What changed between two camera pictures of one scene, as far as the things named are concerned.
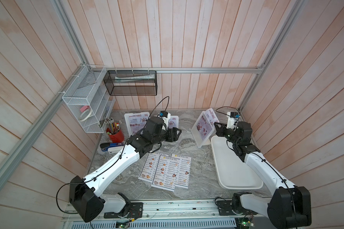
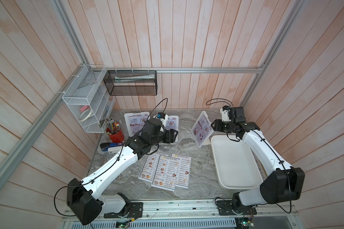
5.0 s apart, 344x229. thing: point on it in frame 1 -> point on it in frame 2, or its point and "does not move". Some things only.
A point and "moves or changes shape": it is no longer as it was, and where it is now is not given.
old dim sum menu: x=165 y=175 does not move
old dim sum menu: x=149 y=167 does not move
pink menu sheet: x=205 y=124 moves or changes shape
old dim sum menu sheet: x=184 y=170 does not move
